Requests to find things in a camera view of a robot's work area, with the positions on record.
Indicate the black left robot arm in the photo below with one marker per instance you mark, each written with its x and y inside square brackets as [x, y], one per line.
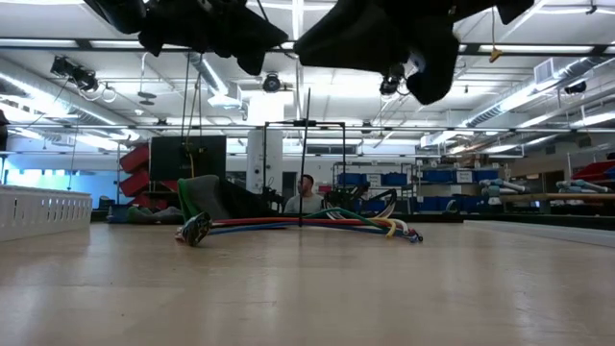
[115, 14]

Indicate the black glove with grey back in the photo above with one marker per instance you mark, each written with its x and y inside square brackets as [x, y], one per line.
[163, 216]

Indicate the red storage bins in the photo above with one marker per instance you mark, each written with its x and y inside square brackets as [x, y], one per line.
[134, 173]

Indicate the black zip tie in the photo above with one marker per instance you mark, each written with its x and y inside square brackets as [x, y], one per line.
[303, 158]

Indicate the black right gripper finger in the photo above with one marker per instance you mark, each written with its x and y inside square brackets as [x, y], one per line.
[360, 38]

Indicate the wooden workbench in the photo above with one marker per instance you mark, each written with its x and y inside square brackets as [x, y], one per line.
[552, 197]

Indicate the black ceiling device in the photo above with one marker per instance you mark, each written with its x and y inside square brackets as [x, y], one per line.
[74, 72]
[271, 82]
[391, 81]
[575, 87]

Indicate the black display panel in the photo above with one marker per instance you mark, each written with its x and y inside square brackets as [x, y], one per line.
[187, 158]

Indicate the yellow hanging hook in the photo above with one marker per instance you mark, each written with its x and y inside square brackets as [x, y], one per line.
[494, 54]

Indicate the black metal rack frame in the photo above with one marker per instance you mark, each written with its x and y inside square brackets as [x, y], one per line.
[343, 158]

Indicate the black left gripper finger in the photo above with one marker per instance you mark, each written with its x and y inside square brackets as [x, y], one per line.
[250, 38]

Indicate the silver ceiling duct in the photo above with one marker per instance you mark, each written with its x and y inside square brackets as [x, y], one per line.
[19, 72]
[206, 72]
[567, 77]

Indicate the grey rolled mat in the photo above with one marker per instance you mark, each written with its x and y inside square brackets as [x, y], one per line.
[504, 186]
[583, 186]

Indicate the blue storage bin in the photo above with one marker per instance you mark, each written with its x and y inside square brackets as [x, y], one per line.
[438, 176]
[473, 204]
[435, 204]
[395, 179]
[486, 175]
[351, 179]

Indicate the person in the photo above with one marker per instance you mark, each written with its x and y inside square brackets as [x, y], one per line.
[305, 199]

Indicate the ceiling light strip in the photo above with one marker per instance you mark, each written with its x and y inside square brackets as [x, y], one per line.
[120, 44]
[596, 119]
[38, 43]
[535, 48]

